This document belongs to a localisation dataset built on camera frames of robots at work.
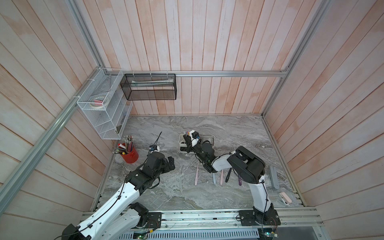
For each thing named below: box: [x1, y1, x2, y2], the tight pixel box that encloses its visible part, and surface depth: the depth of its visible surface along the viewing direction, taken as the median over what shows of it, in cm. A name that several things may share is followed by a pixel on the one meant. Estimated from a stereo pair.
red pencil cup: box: [120, 146, 139, 164], surface depth 90 cm
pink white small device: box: [278, 191, 292, 205], surface depth 80 cm
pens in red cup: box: [112, 135, 134, 155], surface depth 88 cm
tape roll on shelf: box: [90, 96, 105, 109], surface depth 75 cm
